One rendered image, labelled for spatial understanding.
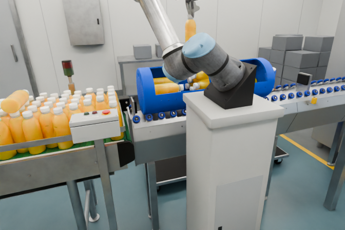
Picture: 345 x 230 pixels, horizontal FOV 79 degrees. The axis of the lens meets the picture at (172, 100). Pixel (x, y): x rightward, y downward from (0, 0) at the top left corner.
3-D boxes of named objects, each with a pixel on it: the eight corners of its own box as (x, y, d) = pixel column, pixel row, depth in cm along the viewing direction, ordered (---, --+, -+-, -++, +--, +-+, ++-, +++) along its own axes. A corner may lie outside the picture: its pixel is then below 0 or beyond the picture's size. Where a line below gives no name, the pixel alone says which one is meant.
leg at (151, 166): (160, 233, 156) (156, 163, 135) (152, 235, 155) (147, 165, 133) (158, 226, 162) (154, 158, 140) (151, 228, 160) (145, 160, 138)
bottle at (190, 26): (183, 48, 139) (183, 18, 133) (188, 46, 145) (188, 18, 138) (192, 48, 136) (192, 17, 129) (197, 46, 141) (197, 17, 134)
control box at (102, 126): (120, 136, 95) (118, 115, 91) (73, 144, 89) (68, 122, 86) (119, 126, 104) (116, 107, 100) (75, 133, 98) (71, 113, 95)
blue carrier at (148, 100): (270, 103, 145) (280, 63, 132) (145, 123, 121) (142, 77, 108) (245, 88, 169) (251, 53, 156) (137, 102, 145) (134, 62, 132)
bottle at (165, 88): (151, 94, 118) (182, 91, 123) (149, 83, 120) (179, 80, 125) (150, 98, 125) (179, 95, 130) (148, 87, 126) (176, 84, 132)
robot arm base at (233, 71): (252, 65, 82) (237, 50, 77) (227, 96, 83) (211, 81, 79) (231, 59, 95) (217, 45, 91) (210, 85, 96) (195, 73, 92)
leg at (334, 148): (334, 166, 223) (350, 112, 202) (330, 167, 222) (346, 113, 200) (329, 163, 228) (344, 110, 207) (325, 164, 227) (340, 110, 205)
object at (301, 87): (308, 94, 164) (312, 74, 158) (304, 94, 162) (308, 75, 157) (298, 90, 173) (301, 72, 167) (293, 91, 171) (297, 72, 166)
